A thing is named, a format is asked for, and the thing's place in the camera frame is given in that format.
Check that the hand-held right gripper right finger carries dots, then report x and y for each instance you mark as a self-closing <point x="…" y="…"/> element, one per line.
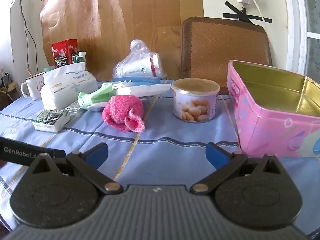
<point x="216" y="155"/>

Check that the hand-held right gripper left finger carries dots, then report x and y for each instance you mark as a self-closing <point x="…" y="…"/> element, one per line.
<point x="98" y="152"/>

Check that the pink knitted sock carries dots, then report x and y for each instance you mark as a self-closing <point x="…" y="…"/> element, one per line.
<point x="121" y="112"/>

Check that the green patterned small box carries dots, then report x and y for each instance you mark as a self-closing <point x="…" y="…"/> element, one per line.
<point x="51" y="120"/>

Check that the pink tin box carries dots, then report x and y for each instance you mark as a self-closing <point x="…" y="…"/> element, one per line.
<point x="270" y="127"/>

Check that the small grey calculator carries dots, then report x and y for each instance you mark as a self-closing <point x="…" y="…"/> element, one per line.
<point x="73" y="108"/>

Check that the small wooden side table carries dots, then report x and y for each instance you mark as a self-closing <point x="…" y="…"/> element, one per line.
<point x="8" y="95"/>

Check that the green wipes packet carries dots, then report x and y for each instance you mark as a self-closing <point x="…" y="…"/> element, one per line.
<point x="96" y="96"/>

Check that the bean can with lid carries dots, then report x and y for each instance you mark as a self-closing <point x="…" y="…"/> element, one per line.
<point x="195" y="102"/>

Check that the blue striped tablecloth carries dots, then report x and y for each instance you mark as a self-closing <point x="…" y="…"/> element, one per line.
<point x="162" y="132"/>

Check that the white enamel mug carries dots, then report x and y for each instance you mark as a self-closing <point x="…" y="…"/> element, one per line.
<point x="33" y="87"/>

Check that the black charger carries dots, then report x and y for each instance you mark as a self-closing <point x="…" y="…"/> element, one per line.
<point x="5" y="78"/>

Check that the white tissue pack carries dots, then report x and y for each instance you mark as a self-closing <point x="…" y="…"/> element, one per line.
<point x="62" y="87"/>

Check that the wooden stick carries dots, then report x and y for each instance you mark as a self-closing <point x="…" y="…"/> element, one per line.
<point x="30" y="72"/>

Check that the white flat packet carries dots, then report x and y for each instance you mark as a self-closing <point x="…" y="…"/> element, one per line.
<point x="147" y="89"/>

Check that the teal round lid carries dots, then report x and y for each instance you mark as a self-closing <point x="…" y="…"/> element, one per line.
<point x="48" y="68"/>

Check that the green patterned carton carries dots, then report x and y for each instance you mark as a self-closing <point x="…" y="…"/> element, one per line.
<point x="79" y="59"/>

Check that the plastic bag of paper cups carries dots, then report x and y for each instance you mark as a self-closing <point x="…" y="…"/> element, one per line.
<point x="140" y="65"/>

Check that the red cereal box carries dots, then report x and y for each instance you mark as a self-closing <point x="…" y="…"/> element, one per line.
<point x="63" y="52"/>

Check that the black tape strip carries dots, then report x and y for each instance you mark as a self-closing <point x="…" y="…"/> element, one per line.
<point x="260" y="18"/>
<point x="237" y="10"/>

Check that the wood-grain wall sheet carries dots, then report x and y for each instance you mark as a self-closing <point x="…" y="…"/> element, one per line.
<point x="112" y="17"/>

